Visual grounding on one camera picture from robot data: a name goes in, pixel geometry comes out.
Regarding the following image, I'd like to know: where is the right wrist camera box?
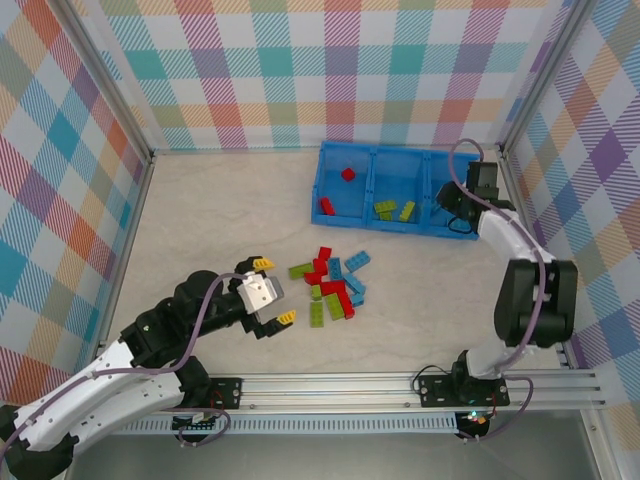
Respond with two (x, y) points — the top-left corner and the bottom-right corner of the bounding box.
(467, 160), (516, 214)

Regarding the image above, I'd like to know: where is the blue three-compartment bin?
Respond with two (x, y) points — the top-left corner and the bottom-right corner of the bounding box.
(309, 140), (487, 242)

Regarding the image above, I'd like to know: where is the white slotted cable duct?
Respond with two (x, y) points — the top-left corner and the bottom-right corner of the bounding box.
(79, 417), (459, 435)

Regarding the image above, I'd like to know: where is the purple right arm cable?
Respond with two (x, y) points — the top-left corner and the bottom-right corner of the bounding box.
(448, 138), (546, 444)

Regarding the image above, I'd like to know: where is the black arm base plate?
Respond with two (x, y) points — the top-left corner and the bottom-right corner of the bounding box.
(417, 374), (511, 409)
(202, 377), (245, 412)

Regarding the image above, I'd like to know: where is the aluminium frame rail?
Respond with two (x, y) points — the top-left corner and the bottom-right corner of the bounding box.
(54, 369), (609, 414)

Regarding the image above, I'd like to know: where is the aluminium side rail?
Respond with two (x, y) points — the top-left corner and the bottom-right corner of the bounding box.
(87, 152), (156, 376)
(497, 144), (576, 369)

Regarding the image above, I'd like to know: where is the aluminium corner post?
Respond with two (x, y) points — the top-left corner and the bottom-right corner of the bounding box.
(54, 0), (156, 164)
(499, 0), (599, 156)

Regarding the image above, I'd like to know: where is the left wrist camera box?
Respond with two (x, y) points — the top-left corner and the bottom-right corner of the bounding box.
(238, 273), (286, 315)

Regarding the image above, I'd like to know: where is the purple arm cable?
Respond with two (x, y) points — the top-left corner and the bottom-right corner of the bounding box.
(448, 138), (546, 444)
(0, 272), (251, 449)

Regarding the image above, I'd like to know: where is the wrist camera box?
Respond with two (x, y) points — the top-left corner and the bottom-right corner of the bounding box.
(238, 273), (286, 315)
(467, 160), (516, 214)

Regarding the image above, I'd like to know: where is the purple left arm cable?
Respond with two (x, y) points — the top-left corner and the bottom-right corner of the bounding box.
(0, 272), (251, 449)

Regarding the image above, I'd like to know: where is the small circuit board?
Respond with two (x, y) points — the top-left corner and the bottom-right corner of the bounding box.
(172, 412), (221, 434)
(457, 409), (492, 437)

